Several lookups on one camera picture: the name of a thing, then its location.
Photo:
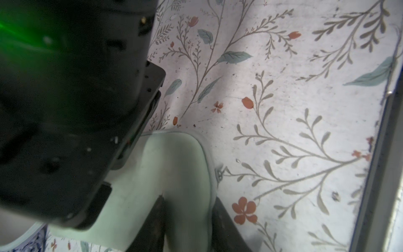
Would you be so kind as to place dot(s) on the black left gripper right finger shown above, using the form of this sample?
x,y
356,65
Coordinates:
x,y
225,236

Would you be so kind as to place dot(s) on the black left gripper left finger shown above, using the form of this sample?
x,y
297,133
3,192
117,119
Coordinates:
x,y
150,237

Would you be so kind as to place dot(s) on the mint umbrella case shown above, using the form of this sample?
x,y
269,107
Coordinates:
x,y
172,165

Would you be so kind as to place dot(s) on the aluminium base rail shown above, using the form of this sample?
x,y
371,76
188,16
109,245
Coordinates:
x,y
384,185

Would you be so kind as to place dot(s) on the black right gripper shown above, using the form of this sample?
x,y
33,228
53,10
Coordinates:
x,y
76,92

